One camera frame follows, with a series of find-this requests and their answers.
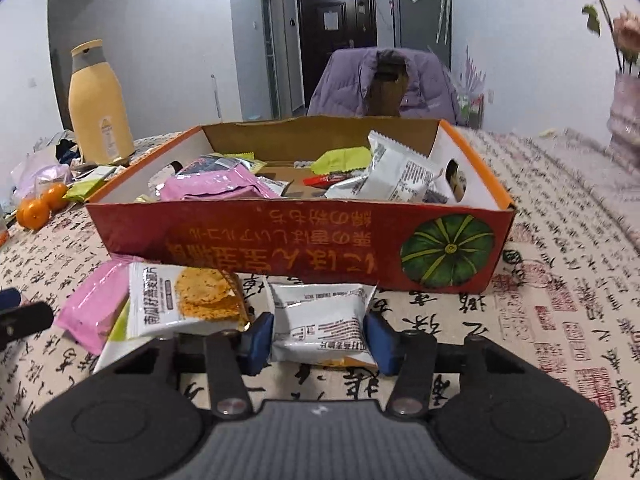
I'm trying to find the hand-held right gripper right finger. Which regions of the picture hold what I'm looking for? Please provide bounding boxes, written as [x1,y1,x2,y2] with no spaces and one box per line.
[365,311,527,418]

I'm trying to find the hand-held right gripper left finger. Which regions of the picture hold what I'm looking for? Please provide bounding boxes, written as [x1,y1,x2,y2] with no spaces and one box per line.
[112,312,275,418]

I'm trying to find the white cracker packet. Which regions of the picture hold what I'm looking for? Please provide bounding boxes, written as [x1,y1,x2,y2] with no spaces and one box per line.
[126,261,252,342]
[366,130,444,202]
[267,282,382,370]
[324,174,373,199]

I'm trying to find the orange cardboard box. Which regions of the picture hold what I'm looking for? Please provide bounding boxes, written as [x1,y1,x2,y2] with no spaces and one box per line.
[84,116,516,294]

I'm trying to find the pink snack packet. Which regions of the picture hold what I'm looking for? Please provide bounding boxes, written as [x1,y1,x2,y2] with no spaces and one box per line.
[52,259,135,357]
[159,166,282,202]

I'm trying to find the clear plastic bag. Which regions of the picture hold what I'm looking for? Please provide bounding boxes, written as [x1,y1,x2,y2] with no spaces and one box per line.
[10,149,74,202]

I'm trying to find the small green snack packet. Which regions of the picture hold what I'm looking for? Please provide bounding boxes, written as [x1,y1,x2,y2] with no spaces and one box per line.
[65,165,116,204]

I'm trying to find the pile of clothes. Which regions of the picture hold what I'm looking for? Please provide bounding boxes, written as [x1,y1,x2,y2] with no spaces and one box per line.
[34,130,77,162]

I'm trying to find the red snack packet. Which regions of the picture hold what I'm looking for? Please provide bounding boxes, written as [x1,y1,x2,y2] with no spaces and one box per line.
[302,173,347,187]

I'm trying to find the calligraphy print tablecloth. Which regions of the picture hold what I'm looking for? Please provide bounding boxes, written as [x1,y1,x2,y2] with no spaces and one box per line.
[0,127,640,480]

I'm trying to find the green zigzag-edge snack packet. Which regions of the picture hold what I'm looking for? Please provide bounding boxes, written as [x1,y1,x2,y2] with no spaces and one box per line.
[220,152,267,174]

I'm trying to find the dark snack packet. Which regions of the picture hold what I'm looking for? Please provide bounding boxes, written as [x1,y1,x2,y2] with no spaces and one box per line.
[174,155,252,177]

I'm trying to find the yellow bottle with grey collar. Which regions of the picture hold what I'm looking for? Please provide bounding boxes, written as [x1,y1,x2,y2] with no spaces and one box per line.
[67,40,136,164]

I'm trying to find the cluttered shelf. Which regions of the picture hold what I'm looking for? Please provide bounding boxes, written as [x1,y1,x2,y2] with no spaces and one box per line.
[457,92,484,129]

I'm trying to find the wooden chair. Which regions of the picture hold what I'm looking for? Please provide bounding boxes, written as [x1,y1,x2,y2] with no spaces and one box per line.
[367,51,406,119]

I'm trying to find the purple padded jacket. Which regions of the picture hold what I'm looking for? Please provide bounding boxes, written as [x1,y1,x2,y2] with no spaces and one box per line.
[306,46,464,124]

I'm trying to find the folded patterned blanket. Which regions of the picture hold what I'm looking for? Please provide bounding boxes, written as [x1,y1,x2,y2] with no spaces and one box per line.
[535,127,640,242]

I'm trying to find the pink decoration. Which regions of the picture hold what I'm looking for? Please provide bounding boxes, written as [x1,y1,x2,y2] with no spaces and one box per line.
[462,46,486,94]

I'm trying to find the grey interior door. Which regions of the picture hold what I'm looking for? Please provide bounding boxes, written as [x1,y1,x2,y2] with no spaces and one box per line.
[260,0,294,119]

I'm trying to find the dark entrance door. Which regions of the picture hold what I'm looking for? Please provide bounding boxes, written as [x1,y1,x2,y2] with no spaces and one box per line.
[296,0,378,114]

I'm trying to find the grey refrigerator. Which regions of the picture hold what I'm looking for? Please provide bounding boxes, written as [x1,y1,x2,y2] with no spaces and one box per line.
[391,0,451,69]

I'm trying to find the pink ceramic vase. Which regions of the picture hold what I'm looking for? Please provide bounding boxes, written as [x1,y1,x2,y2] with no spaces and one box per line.
[607,70,640,154]

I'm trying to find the white folded umbrella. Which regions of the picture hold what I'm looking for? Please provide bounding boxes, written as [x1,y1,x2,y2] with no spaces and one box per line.
[436,0,451,44]

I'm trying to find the dried pink roses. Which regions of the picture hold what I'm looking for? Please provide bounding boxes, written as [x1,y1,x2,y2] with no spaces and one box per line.
[560,0,640,74]

